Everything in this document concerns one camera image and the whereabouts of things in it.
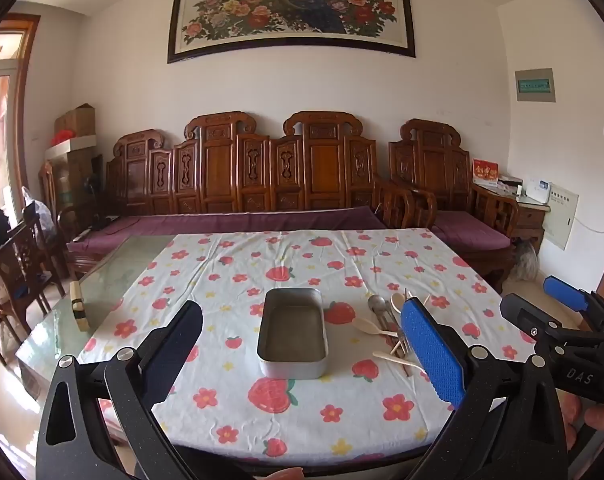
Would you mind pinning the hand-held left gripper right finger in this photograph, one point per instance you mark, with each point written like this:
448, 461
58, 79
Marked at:
432, 355

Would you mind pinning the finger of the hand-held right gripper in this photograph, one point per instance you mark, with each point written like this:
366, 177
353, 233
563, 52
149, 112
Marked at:
522, 315
564, 292

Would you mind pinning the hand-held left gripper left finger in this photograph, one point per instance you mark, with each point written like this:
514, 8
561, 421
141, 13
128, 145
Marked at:
179, 350

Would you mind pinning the rectangular metal tray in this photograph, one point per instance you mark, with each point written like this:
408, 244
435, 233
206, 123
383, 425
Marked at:
292, 335

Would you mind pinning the person's right hand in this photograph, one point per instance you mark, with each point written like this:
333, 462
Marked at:
602, 420

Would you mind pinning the grey mop head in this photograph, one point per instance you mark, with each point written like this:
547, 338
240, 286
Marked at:
526, 262

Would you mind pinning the large metal spoon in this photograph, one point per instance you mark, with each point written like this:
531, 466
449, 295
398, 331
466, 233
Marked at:
375, 302

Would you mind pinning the floral strawberry tablecloth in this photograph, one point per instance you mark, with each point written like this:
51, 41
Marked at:
222, 280

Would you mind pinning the wooden side table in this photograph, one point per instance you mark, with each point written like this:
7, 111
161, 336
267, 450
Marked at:
529, 215

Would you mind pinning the purple armchair cushion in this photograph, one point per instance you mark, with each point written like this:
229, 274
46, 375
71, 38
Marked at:
469, 230

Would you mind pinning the tissue box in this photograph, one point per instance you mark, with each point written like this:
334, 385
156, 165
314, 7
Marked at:
509, 183

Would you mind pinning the purple sofa cushion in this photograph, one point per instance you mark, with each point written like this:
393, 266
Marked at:
232, 222

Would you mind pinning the wooden dining chair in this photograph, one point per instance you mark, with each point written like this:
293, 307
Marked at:
22, 270

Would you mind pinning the carved wooden armchair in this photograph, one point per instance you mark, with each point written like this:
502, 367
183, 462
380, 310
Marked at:
432, 160

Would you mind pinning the carved wooden sofa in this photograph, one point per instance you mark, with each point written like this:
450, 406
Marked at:
217, 170

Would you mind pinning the white plastic bag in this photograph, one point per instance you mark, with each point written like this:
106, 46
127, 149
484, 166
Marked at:
39, 212

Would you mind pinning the flat white box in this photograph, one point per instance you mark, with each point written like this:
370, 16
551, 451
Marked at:
72, 147

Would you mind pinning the brown cardboard box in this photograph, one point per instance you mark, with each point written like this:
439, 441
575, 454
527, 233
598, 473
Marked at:
76, 121

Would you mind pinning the framed peacock flower painting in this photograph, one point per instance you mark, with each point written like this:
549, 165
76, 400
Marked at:
292, 5

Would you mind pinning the white wall panel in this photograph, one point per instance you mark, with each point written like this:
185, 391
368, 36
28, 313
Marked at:
559, 220

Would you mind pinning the wall electrical box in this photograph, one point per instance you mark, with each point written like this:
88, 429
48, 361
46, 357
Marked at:
534, 85

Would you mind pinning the wooden door frame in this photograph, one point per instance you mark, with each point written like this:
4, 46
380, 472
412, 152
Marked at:
24, 110

